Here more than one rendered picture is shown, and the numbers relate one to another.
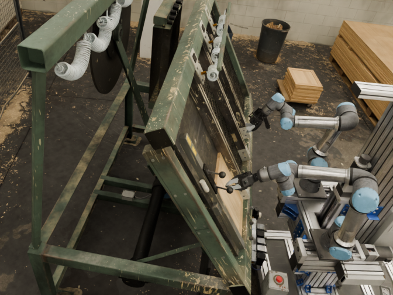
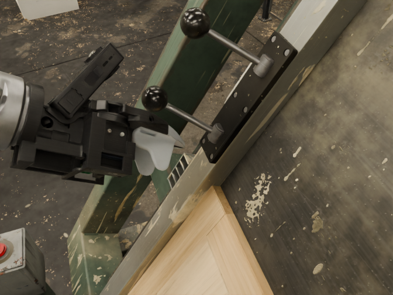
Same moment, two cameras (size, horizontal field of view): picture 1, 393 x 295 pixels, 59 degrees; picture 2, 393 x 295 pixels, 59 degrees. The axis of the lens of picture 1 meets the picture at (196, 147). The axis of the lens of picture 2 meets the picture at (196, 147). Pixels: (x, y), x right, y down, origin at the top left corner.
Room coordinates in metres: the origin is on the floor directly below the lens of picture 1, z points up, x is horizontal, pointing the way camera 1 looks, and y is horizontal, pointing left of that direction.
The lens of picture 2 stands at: (1.68, -0.29, 1.75)
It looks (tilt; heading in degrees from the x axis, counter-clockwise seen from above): 47 degrees down; 160
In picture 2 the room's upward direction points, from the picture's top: straight up
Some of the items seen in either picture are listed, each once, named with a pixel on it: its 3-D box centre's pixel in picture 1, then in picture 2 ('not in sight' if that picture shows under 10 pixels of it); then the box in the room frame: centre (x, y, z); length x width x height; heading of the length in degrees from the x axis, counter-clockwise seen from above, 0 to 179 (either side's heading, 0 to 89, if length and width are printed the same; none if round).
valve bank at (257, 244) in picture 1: (257, 239); not in sight; (1.58, -0.56, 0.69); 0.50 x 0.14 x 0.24; 0
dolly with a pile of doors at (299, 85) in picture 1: (297, 86); not in sight; (4.90, -1.37, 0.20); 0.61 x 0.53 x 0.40; 9
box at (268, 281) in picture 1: (274, 287); (13, 267); (1.14, -0.63, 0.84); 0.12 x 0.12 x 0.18; 0
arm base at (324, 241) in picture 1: (334, 239); not in sight; (1.39, -0.95, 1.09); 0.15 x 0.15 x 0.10
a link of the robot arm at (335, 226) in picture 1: (342, 229); not in sight; (1.38, -0.95, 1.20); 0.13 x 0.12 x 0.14; 166
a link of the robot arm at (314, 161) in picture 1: (317, 168); not in sight; (1.89, -0.87, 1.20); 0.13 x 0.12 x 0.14; 176
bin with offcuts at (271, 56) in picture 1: (271, 41); not in sight; (6.15, -0.97, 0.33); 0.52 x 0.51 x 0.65; 9
